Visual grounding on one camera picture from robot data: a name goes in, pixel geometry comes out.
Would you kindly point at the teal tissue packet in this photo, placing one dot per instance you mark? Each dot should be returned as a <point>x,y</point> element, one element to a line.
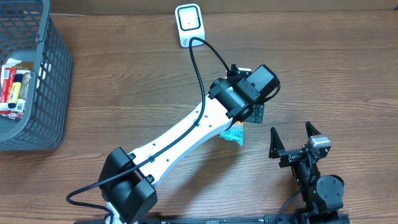
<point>234,133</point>

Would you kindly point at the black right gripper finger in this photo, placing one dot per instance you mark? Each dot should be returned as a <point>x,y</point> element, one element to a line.
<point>311,130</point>
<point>276,145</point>

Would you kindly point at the yellow highlighter black cap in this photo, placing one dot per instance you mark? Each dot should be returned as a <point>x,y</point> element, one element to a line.
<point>15,90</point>

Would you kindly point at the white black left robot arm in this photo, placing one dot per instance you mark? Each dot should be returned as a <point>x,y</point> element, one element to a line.
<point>131,178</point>

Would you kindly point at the brown transparent snack bag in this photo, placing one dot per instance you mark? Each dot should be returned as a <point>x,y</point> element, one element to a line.
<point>25,69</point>

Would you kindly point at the white patterned wrapper packet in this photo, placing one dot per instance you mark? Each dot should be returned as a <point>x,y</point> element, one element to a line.
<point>17,112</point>

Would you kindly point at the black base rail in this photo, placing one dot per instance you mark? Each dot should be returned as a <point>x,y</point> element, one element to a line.
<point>267,219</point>

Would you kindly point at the grey plastic mesh basket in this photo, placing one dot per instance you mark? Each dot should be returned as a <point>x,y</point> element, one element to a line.
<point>29,34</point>

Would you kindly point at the white barcode scanner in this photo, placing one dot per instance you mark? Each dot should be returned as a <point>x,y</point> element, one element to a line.
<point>189,23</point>

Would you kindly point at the red snack bar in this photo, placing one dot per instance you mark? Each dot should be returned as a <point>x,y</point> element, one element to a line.
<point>8,80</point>

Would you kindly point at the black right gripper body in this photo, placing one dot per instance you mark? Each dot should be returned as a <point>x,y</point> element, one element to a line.
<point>296,156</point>

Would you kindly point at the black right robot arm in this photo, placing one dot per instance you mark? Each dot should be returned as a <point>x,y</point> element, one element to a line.
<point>322,195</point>

